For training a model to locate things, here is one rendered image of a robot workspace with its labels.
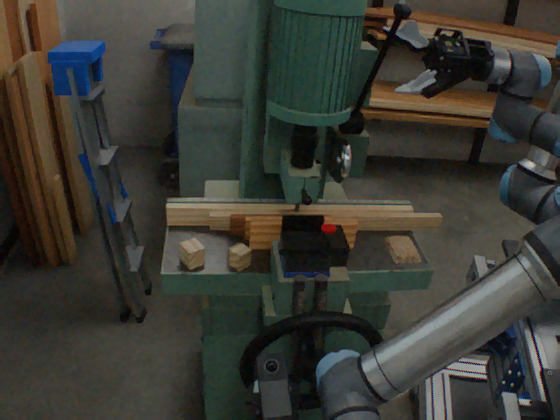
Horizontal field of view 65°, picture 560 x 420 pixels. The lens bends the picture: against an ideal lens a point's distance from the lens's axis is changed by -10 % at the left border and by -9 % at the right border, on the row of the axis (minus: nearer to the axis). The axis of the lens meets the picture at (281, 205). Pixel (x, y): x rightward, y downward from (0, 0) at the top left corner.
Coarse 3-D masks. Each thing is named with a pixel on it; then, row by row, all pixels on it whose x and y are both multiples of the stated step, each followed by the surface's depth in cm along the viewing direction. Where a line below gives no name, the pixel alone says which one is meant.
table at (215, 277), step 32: (224, 256) 104; (256, 256) 105; (352, 256) 108; (384, 256) 109; (192, 288) 100; (224, 288) 101; (256, 288) 102; (352, 288) 106; (384, 288) 107; (416, 288) 108
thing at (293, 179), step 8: (288, 152) 112; (288, 160) 108; (280, 168) 115; (288, 168) 105; (296, 168) 105; (312, 168) 106; (280, 176) 115; (288, 176) 103; (296, 176) 102; (304, 176) 102; (312, 176) 103; (320, 176) 103; (288, 184) 103; (296, 184) 103; (304, 184) 103; (312, 184) 104; (288, 192) 104; (296, 192) 104; (312, 192) 105; (288, 200) 105; (296, 200) 105
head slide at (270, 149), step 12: (276, 120) 109; (264, 132) 117; (276, 132) 111; (288, 132) 111; (324, 132) 112; (264, 144) 118; (276, 144) 112; (288, 144) 113; (324, 144) 114; (264, 156) 117; (276, 156) 114; (264, 168) 117; (276, 168) 116
